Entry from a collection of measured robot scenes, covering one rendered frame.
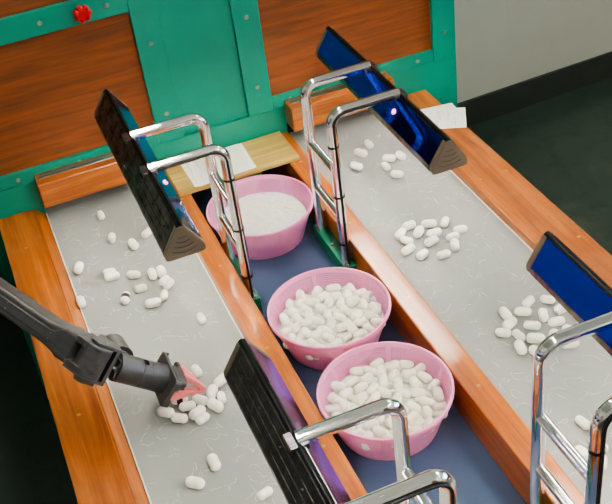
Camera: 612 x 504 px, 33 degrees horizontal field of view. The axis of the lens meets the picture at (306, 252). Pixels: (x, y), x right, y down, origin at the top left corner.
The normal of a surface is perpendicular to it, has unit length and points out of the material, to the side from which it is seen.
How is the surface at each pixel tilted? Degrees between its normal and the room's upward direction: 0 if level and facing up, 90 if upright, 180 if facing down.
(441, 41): 90
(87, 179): 90
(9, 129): 90
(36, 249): 0
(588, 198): 0
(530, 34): 90
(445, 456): 0
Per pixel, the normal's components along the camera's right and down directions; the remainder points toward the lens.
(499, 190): -0.11, -0.79
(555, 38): 0.41, 0.51
